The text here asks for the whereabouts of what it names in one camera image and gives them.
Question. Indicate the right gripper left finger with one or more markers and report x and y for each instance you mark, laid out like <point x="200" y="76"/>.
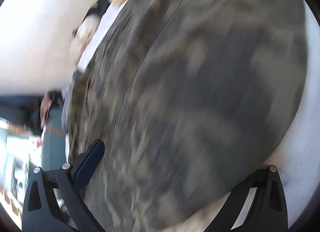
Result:
<point x="41" y="211"/>

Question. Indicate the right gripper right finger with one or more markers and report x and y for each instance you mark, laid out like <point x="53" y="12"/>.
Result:
<point x="268" y="211"/>

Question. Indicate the camouflage pants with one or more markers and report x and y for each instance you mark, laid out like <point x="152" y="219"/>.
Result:
<point x="190" y="92"/>

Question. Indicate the black clothing by pillow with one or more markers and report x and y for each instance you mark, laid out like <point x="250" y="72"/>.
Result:
<point x="98" y="6"/>

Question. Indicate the teal bed headboard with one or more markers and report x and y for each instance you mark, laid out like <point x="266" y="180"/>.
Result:
<point x="54" y="142"/>

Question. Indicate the dark hanging clothes pile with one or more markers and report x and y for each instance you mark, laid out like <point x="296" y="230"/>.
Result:
<point x="30" y="112"/>

